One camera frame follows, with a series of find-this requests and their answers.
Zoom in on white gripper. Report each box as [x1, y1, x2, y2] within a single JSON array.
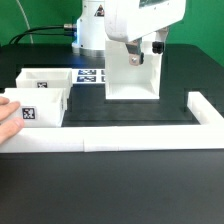
[[104, 0, 186, 66]]

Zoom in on white drawer cabinet housing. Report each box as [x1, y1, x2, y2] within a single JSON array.
[[105, 39, 162, 100]]

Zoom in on white front drawer box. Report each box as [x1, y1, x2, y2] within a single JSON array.
[[2, 88, 67, 128]]

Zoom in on white drawer box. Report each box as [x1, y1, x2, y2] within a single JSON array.
[[2, 88, 67, 128], [16, 68, 72, 97]]

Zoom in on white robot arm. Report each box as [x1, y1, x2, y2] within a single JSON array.
[[72, 0, 186, 66]]

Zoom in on white rear drawer box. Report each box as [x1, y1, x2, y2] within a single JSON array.
[[16, 68, 72, 97]]

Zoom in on bare human hand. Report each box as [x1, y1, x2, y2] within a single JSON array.
[[0, 97, 24, 145]]

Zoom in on white marker tag sheet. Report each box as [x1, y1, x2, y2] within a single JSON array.
[[72, 68, 105, 84]]

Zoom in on white U-shaped fence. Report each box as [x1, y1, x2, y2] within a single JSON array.
[[0, 92, 224, 153]]

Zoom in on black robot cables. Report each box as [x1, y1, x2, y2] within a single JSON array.
[[8, 23, 78, 46]]

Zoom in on white thin cable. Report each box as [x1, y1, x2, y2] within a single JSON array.
[[15, 0, 35, 45]]

